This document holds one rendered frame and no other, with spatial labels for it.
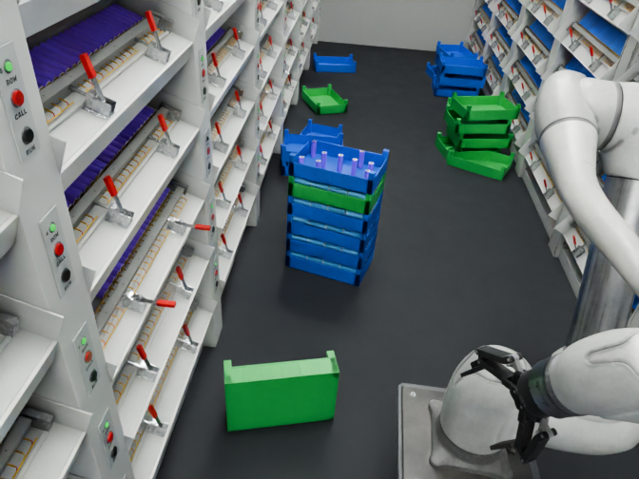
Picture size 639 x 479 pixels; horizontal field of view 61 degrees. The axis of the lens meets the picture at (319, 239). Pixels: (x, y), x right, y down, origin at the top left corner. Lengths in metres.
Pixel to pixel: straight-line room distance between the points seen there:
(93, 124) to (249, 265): 1.32
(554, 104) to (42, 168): 0.87
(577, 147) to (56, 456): 0.97
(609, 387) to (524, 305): 1.40
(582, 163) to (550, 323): 1.15
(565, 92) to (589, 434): 0.68
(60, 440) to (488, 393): 0.77
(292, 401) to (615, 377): 0.96
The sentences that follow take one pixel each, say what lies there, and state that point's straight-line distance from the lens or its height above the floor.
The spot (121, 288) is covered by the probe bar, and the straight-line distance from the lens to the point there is 1.11.
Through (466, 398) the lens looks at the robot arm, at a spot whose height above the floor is 0.42.
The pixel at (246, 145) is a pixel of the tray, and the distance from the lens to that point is 2.13.
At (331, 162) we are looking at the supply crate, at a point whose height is 0.40.
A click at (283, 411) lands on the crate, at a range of 1.55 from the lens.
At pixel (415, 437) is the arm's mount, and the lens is 1.35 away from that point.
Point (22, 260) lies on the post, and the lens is 0.74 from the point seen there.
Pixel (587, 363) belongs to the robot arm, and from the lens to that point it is 0.78.
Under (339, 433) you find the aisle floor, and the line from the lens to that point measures 1.60.
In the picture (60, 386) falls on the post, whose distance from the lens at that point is 0.89.
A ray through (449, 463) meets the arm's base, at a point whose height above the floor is 0.23.
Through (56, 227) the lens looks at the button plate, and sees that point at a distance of 0.76.
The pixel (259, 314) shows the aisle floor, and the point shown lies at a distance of 1.90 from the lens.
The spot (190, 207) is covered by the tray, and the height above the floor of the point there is 0.56.
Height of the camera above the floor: 1.31
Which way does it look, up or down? 36 degrees down
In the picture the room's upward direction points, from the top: 4 degrees clockwise
